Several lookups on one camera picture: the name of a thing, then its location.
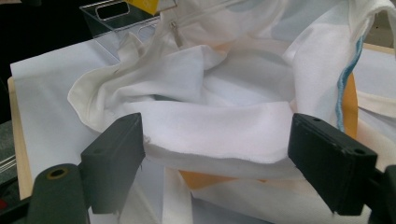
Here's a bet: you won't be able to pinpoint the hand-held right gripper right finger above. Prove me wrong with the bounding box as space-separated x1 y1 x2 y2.
287 112 379 217

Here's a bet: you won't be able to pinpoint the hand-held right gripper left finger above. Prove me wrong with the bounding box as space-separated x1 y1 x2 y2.
79 112 147 216

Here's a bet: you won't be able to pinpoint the white tote bag colourful patches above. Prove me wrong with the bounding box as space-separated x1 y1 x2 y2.
66 0 396 224

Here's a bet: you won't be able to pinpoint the clear plastic bin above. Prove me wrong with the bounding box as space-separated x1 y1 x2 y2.
78 0 179 61

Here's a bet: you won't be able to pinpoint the yellow object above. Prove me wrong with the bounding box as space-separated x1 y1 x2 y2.
124 0 162 16

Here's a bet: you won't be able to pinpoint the light blue table mat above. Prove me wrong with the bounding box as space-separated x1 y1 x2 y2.
9 38 396 224

